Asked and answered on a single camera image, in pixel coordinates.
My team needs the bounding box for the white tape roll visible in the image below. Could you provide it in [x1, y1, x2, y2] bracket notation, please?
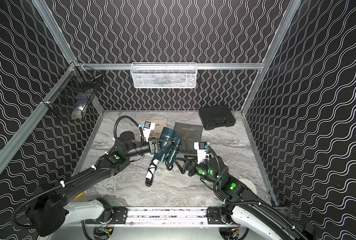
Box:
[239, 178, 257, 194]

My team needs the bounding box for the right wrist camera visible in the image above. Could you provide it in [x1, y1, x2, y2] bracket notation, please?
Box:
[194, 142, 209, 165]

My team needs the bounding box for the black plastic case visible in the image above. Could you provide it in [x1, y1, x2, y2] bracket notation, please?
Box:
[199, 105, 236, 131]

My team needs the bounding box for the black wire basket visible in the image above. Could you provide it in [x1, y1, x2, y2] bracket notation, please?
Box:
[44, 66, 104, 121]

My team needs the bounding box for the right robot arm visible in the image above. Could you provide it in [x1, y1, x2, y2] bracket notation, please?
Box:
[174, 154, 316, 240]

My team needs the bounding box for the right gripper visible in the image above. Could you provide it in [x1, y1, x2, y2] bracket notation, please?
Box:
[175, 153, 221, 189]

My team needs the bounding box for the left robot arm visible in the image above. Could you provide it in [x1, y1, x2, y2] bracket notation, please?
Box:
[11, 116, 172, 237]

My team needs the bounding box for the yellow tape measure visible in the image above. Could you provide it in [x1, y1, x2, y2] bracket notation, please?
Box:
[75, 192, 84, 199]

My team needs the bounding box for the white wire basket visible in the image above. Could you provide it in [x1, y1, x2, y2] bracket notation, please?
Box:
[130, 62, 198, 89]

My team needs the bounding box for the grey hair dryer bag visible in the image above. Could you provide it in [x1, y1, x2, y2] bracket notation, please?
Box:
[174, 122, 204, 154]

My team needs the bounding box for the dark green hair dryer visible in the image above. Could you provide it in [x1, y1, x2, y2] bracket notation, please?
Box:
[153, 127, 182, 171]

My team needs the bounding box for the beige hair dryer bag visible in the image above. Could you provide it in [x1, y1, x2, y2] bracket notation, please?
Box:
[140, 118, 168, 138]

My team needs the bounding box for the white hair dryer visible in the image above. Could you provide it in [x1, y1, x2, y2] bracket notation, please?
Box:
[145, 159, 160, 187]

